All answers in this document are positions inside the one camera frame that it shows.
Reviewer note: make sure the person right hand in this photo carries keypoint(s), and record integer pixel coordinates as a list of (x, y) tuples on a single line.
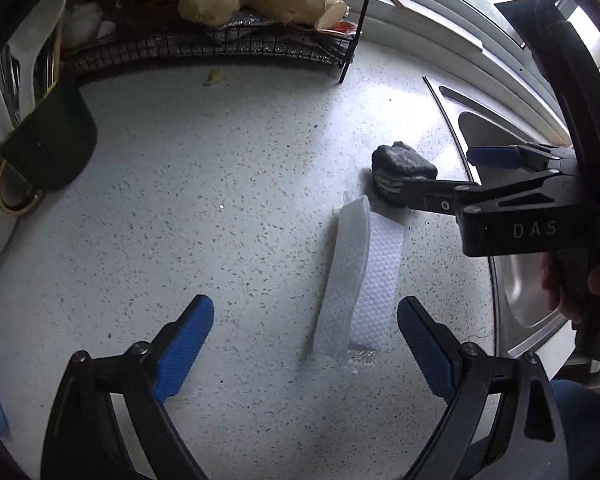
[(567, 289)]

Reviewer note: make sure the stainless steel sink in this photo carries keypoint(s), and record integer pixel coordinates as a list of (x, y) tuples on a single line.
[(523, 321)]

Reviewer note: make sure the dark green utensil mug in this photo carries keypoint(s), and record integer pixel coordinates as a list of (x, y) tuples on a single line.
[(50, 147)]

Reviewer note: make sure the grey rag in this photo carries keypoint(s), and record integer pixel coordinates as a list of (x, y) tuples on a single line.
[(393, 165)]

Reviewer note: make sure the white ladle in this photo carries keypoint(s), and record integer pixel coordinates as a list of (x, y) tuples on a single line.
[(24, 46)]

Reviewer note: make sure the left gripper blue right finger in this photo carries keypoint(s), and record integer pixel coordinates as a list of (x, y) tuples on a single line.
[(432, 345)]

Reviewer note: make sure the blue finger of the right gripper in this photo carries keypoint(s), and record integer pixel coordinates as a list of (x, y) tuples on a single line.
[(430, 195), (507, 157)]

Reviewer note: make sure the black wire rack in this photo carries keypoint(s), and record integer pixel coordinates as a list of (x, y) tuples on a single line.
[(109, 37)]

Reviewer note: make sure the white tissue pack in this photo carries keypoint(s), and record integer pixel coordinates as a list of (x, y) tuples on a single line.
[(358, 301)]

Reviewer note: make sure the person blue trouser legs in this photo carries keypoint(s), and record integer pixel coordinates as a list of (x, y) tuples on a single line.
[(579, 410)]

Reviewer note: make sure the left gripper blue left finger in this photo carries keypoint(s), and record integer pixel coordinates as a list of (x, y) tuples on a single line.
[(177, 345)]

